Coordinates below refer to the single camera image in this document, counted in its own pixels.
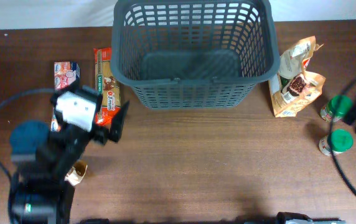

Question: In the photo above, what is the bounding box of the brown snack bag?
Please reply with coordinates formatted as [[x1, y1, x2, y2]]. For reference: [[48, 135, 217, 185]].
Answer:
[[268, 36, 326, 118]]

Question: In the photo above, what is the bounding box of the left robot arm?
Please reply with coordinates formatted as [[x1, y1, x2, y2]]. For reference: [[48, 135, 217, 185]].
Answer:
[[8, 86, 129, 223]]

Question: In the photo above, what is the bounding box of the orange spaghetti packet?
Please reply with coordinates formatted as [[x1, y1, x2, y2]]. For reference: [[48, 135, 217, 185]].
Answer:
[[93, 47, 121, 126]]

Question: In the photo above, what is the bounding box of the small brown paper packet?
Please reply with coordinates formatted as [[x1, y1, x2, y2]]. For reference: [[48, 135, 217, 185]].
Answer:
[[65, 160, 88, 186]]

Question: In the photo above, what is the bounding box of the green lid jar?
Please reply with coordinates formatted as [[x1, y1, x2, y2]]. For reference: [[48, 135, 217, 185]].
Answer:
[[318, 129, 354, 156], [320, 95, 353, 122]]

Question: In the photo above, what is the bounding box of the Kleenex tissue multipack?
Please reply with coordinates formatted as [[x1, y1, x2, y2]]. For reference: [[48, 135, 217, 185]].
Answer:
[[50, 61, 81, 132]]

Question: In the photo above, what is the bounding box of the grey plastic basket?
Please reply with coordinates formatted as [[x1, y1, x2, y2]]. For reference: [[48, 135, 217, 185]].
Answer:
[[111, 0, 280, 110]]

